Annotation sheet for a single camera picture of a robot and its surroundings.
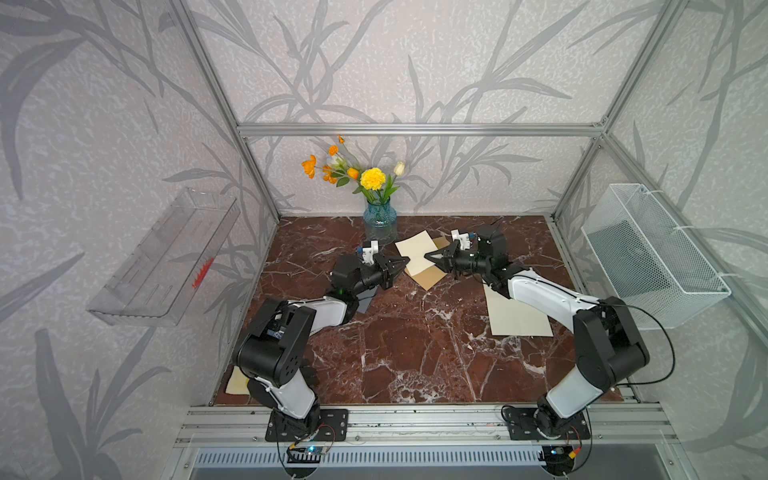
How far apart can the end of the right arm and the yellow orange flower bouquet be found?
11.9 inches

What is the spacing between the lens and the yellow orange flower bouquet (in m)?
0.89

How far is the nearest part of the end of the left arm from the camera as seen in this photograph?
0.71 m

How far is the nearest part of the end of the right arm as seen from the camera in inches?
26.3
